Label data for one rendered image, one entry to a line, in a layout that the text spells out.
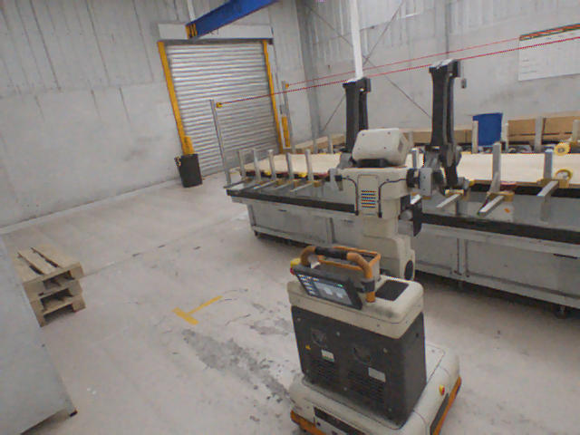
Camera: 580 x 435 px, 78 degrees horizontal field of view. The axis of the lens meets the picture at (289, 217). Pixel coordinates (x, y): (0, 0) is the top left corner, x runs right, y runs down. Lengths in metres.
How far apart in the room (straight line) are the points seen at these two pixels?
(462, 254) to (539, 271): 0.47
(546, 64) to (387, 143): 8.13
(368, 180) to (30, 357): 2.01
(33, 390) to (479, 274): 2.92
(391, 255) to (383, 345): 0.45
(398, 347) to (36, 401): 2.01
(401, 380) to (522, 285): 1.56
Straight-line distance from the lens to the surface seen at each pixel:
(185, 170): 8.69
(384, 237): 1.70
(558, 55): 9.57
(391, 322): 1.39
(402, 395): 1.61
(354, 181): 1.64
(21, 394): 2.61
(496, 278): 2.96
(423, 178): 1.57
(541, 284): 2.89
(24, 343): 2.49
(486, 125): 8.14
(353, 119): 1.88
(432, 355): 2.03
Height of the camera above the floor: 1.57
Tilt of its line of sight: 18 degrees down
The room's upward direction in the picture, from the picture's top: 9 degrees counter-clockwise
